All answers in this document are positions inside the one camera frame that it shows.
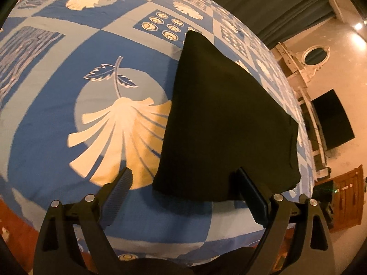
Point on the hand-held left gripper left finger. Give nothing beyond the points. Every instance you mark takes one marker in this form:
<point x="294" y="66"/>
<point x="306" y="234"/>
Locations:
<point x="120" y="189"/>

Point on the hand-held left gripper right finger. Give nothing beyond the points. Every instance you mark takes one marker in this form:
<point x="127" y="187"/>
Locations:
<point x="255" y="197"/>

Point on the black pants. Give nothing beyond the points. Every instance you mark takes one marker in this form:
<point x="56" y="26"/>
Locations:
<point x="223" y="114"/>

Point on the wooden cabinet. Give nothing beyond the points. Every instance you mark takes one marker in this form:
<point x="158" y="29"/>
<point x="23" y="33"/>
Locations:
<point x="348" y="200"/>

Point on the white dresser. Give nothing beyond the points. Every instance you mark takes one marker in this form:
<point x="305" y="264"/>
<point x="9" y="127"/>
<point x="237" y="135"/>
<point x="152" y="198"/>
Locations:
<point x="314" y="126"/>

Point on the black television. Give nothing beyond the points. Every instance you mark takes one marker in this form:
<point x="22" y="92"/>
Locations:
<point x="332" y="119"/>

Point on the blue leaf-print bedsheet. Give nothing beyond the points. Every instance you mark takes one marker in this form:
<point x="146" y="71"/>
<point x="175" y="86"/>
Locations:
<point x="57" y="106"/>

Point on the grey curtain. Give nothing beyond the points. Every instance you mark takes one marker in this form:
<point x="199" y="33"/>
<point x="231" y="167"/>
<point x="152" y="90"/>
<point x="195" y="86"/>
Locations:
<point x="272" y="8"/>

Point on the oval mirror with white frame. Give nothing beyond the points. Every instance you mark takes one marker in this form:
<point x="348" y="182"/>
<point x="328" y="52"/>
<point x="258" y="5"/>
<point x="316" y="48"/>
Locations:
<point x="314" y="56"/>

